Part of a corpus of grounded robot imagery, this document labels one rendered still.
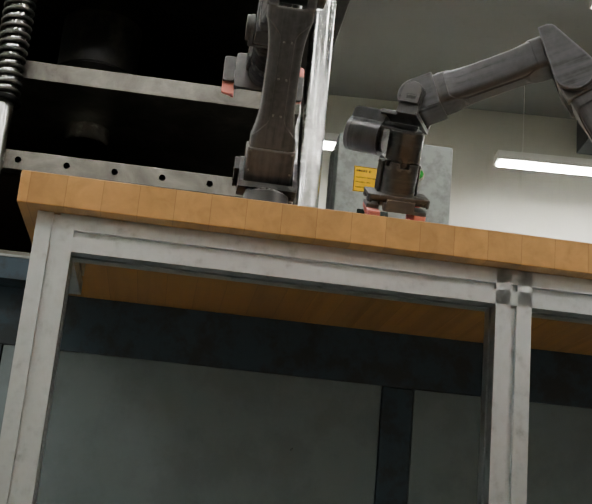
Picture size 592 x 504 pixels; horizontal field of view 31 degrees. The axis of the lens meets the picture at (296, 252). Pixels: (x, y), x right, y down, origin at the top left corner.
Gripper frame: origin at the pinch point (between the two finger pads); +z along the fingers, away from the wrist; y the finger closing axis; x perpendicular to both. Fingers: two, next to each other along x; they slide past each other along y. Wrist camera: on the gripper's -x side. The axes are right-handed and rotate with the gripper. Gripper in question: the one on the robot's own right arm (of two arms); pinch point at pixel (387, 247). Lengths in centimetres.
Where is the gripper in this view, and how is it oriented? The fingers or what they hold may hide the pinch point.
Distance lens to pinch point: 179.7
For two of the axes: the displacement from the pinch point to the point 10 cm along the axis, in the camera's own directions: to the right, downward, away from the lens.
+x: 0.6, 2.4, -9.7
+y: -9.9, -1.3, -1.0
